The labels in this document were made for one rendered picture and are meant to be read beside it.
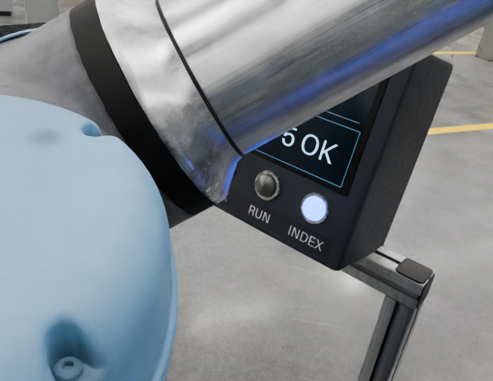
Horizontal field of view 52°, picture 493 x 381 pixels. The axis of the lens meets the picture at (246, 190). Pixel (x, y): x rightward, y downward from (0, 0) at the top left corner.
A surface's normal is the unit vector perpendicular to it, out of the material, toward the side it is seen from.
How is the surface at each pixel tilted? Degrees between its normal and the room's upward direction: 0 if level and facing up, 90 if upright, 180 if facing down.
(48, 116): 7
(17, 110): 8
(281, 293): 0
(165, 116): 60
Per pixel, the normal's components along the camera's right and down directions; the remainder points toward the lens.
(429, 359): 0.12, -0.86
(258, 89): 0.15, 0.48
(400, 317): -0.62, 0.33
